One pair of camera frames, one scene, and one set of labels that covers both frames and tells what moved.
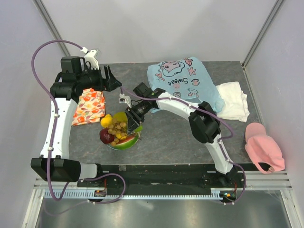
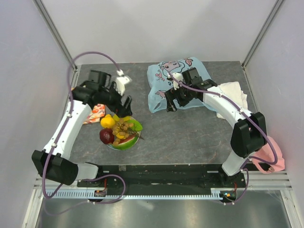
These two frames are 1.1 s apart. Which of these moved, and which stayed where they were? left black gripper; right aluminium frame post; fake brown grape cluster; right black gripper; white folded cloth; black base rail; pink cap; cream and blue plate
Moved: left black gripper; fake brown grape cluster; right black gripper
Stayed: right aluminium frame post; black base rail; pink cap; cream and blue plate; white folded cloth
